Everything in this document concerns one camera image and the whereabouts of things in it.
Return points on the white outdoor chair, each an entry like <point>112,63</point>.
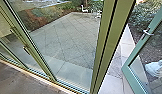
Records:
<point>98,13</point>
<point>84,9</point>

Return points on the green outdoor hedge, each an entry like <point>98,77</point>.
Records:
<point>143,15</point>

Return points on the green framed glass wall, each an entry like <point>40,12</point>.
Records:
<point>103,50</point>

